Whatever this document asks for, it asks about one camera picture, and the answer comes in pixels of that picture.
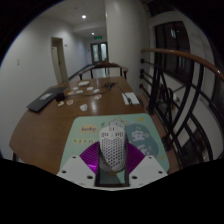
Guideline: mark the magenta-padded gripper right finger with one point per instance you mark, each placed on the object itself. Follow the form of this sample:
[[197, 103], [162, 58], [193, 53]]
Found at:
[[148, 170]]

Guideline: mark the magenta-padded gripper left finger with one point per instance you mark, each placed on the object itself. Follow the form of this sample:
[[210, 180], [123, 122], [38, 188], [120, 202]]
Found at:
[[75, 170]]

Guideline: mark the white honeycomb computer mouse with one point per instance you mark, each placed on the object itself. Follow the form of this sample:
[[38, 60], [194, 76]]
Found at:
[[112, 145]]

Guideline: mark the mint green cartoon mouse pad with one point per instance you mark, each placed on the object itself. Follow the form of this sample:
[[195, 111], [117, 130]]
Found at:
[[83, 140]]

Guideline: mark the white cartoon sticker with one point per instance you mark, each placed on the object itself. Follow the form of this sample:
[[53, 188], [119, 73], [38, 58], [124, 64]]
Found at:
[[83, 107]]

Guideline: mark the small beige sticker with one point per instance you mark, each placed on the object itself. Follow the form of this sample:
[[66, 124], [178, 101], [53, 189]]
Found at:
[[60, 103]]

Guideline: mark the orange and white sticker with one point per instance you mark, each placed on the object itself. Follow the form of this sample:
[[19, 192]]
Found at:
[[69, 102]]

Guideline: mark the black railing with wooden handrail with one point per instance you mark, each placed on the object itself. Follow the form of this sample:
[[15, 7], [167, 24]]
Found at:
[[186, 110]]

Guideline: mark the white notebook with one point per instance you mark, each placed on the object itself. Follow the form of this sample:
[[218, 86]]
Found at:
[[131, 98]]

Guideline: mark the small black box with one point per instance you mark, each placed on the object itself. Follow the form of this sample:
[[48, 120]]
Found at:
[[60, 97]]

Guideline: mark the red and white sticker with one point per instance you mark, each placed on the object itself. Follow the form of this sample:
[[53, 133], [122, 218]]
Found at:
[[97, 97]]

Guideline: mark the small pale sticker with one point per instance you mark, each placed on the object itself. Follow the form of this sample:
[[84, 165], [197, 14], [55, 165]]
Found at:
[[71, 93]]

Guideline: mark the black closed laptop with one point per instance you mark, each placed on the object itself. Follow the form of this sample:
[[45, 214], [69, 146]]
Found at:
[[43, 99]]

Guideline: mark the small white sticker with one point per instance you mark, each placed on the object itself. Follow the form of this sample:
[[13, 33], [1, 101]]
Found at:
[[75, 88], [96, 90], [90, 88], [79, 92]]

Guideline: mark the small white box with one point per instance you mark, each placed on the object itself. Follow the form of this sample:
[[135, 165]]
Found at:
[[83, 83]]

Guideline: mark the wooden armchair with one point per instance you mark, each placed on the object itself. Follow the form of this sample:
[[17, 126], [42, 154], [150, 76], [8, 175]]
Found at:
[[105, 64]]

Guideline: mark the open side doorway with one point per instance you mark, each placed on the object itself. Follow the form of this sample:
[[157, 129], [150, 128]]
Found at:
[[61, 60]]

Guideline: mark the glass double door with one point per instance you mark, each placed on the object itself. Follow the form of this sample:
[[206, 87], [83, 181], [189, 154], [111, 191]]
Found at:
[[99, 52]]

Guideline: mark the dark framed window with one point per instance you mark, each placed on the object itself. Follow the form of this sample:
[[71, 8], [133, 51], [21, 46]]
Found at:
[[173, 50]]

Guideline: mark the green exit sign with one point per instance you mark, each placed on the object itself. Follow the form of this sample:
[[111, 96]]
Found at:
[[97, 37]]

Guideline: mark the white wall switch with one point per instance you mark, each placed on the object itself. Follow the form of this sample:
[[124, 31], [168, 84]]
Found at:
[[18, 62]]

